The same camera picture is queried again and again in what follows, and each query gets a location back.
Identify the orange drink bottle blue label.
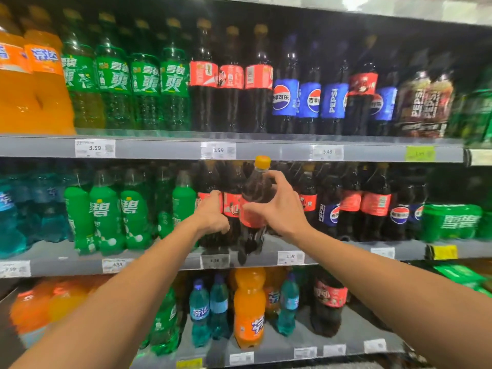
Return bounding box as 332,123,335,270
9,290,53,349

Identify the person's left forearm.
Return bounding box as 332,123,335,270
9,220,218,369

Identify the cola bottle black blue label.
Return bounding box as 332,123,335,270
316,165,342,239

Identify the person's right forearm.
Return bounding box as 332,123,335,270
291,225,492,369

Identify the row of teal bottles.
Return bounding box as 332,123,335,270
0,161,76,260

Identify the teal soda bottle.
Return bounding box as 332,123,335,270
188,279,212,349
276,272,300,338
209,273,232,341

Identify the orange juice bottle black label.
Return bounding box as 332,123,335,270
87,276,112,296
48,282,90,323

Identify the green price tag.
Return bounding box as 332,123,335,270
405,146,436,162

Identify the large green soda bottle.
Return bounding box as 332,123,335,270
60,8,105,130
159,17,192,131

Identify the row of large green bottles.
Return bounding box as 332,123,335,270
94,12,164,130

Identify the clear green soda bottle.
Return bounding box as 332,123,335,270
144,287,182,357

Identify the row of cola bottles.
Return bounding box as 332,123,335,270
276,161,395,242

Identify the person's right hand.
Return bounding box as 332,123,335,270
242,170,314,243

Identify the person's left hand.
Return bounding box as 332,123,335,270
191,190,231,237

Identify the large cola bottle tan label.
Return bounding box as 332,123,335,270
395,69,432,138
419,72,455,139

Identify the large cola bottle red label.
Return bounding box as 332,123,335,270
217,26,246,133
189,18,220,132
343,34,379,136
244,23,274,134

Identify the large orange soda bottle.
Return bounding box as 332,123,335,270
23,5,76,136

